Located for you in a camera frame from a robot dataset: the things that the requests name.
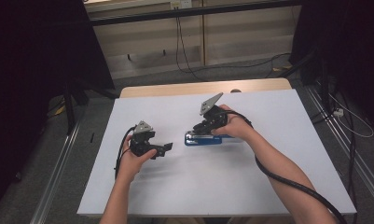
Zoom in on blue stapler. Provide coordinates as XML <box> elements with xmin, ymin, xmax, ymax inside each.
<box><xmin>184</xmin><ymin>130</ymin><xmax>236</xmax><ymax>147</ymax></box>

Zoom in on wooden table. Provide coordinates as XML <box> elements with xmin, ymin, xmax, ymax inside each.
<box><xmin>118</xmin><ymin>77</ymin><xmax>293</xmax><ymax>99</ymax></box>

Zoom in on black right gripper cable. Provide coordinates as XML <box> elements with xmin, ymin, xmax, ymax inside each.
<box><xmin>220</xmin><ymin>109</ymin><xmax>349</xmax><ymax>224</ymax></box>

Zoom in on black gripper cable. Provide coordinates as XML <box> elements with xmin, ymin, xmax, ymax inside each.
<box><xmin>220</xmin><ymin>109</ymin><xmax>349</xmax><ymax>224</ymax></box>
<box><xmin>114</xmin><ymin>125</ymin><xmax>136</xmax><ymax>181</ymax></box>

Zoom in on yellow floor tape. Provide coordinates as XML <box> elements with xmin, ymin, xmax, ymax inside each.
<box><xmin>53</xmin><ymin>105</ymin><xmax>67</xmax><ymax>117</ymax></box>

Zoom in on white table board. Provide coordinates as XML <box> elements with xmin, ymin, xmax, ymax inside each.
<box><xmin>76</xmin><ymin>89</ymin><xmax>357</xmax><ymax>218</ymax></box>

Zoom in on white wall socket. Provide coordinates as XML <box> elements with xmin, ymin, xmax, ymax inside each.
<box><xmin>170</xmin><ymin>0</ymin><xmax>193</xmax><ymax>10</ymax></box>

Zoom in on black hanging cables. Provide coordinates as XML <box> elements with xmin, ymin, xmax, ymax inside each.
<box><xmin>174</xmin><ymin>7</ymin><xmax>209</xmax><ymax>82</ymax></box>

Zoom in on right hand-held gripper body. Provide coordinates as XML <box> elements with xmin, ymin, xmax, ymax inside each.
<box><xmin>192</xmin><ymin>91</ymin><xmax>229</xmax><ymax>135</ymax></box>

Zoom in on person's right hand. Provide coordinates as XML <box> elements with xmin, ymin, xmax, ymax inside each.
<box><xmin>210</xmin><ymin>104</ymin><xmax>256</xmax><ymax>143</ymax></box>

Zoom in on black horizontal bar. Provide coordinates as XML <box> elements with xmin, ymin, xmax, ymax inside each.
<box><xmin>89</xmin><ymin>0</ymin><xmax>302</xmax><ymax>27</ymax></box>

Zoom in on thick black floor cable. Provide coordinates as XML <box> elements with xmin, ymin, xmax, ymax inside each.
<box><xmin>310</xmin><ymin>88</ymin><xmax>361</xmax><ymax>224</ymax></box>

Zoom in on black curtain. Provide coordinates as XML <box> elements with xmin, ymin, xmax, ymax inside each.
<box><xmin>289</xmin><ymin>0</ymin><xmax>374</xmax><ymax>132</ymax></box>
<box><xmin>0</xmin><ymin>0</ymin><xmax>116</xmax><ymax>216</ymax></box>

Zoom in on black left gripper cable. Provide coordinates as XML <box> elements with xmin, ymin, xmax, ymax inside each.
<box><xmin>114</xmin><ymin>125</ymin><xmax>136</xmax><ymax>181</ymax></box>

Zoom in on aluminium floor rail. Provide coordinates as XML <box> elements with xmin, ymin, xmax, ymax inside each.
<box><xmin>29</xmin><ymin>120</ymin><xmax>83</xmax><ymax>224</ymax></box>
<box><xmin>305</xmin><ymin>85</ymin><xmax>374</xmax><ymax>204</ymax></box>

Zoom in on person's left hand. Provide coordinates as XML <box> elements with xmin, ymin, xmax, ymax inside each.
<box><xmin>117</xmin><ymin>134</ymin><xmax>159</xmax><ymax>185</ymax></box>

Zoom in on black stand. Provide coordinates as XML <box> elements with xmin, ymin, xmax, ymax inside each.
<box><xmin>62</xmin><ymin>78</ymin><xmax>120</xmax><ymax>135</ymax></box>

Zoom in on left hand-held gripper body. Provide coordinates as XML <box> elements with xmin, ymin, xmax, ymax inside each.
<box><xmin>129</xmin><ymin>119</ymin><xmax>164</xmax><ymax>159</ymax></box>

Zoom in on white cable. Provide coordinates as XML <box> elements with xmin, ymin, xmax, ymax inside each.
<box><xmin>327</xmin><ymin>92</ymin><xmax>374</xmax><ymax>139</ymax></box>

